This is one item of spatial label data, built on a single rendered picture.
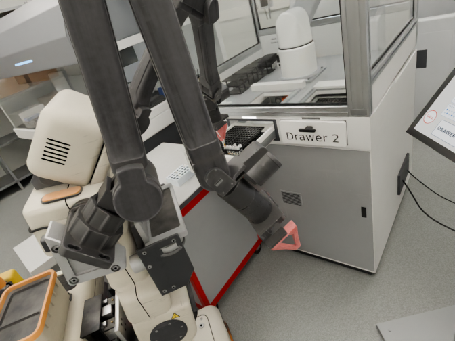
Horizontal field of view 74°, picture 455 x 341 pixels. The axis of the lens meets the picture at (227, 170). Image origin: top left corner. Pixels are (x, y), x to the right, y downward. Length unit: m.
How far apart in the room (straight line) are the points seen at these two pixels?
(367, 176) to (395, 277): 0.68
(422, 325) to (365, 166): 0.75
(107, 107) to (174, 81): 0.10
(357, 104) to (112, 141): 0.97
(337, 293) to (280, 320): 0.33
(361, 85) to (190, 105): 0.84
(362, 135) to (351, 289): 0.87
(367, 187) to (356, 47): 0.58
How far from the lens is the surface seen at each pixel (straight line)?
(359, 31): 1.18
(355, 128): 1.30
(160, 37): 0.46
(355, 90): 1.24
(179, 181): 1.46
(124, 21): 2.05
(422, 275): 1.93
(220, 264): 1.70
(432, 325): 1.73
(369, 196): 1.47
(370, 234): 1.62
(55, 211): 0.67
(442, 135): 1.02
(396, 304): 1.80
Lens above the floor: 1.48
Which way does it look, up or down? 30 degrees down
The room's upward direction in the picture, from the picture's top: 18 degrees counter-clockwise
